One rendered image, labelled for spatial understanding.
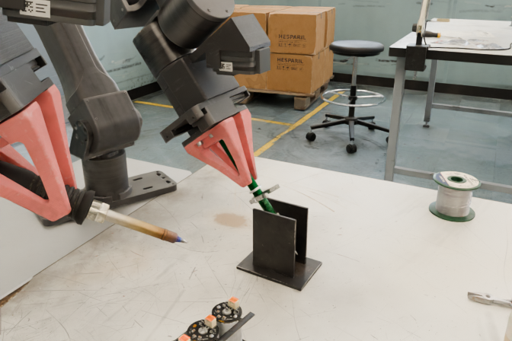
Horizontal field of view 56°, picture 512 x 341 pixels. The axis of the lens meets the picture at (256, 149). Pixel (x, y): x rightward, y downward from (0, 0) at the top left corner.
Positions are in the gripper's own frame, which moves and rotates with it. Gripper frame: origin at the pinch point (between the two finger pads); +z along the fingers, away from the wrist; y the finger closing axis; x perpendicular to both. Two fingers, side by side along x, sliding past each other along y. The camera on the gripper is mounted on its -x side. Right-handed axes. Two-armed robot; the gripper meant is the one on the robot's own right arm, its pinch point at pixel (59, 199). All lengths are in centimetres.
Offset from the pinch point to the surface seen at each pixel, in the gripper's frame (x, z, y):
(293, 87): -41, 104, 336
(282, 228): -10.6, 18.6, 13.8
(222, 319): -4.2, 15.3, 0.4
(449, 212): -31, 35, 24
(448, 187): -32, 31, 24
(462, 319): -22.4, 31.9, 4.9
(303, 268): -10.3, 25.0, 14.7
